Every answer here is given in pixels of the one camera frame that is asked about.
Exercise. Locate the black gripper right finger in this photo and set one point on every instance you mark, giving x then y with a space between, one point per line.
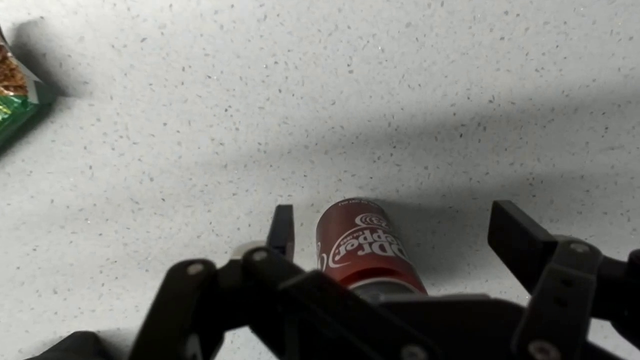
520 243

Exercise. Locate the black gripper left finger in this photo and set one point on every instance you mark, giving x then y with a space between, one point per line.
280 235

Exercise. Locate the red Dr Pepper can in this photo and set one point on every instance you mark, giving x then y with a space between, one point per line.
359 249

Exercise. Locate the green granola bar wrapper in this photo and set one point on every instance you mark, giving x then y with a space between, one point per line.
24 96

